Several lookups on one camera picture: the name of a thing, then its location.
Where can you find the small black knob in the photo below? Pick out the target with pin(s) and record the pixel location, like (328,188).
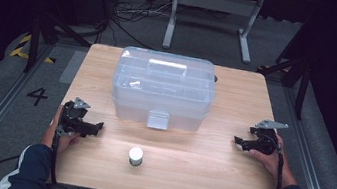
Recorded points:
(215,79)

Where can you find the grey metal desk frame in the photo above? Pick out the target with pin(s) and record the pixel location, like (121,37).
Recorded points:
(217,2)

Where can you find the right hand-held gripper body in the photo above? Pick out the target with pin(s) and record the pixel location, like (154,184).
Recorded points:
(265,141)

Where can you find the yellow black floor tape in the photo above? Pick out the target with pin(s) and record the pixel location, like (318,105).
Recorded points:
(17,51)

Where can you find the person's left hand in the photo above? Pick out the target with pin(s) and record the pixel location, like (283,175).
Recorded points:
(63,142)

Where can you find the clear plastic storage box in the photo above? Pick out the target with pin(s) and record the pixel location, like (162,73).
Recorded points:
(164,84)

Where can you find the person's right hand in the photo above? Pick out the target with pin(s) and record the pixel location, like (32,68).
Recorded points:
(272,164)

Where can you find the grey floor tape patch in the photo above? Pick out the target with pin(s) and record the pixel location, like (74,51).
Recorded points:
(73,66)

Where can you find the small white-lidded jar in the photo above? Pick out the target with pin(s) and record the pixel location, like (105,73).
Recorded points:
(136,154)

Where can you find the black tripod stand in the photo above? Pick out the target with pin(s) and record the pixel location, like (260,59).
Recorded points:
(301,90)
(33,44)

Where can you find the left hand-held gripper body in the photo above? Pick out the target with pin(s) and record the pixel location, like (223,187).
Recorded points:
(72,115)

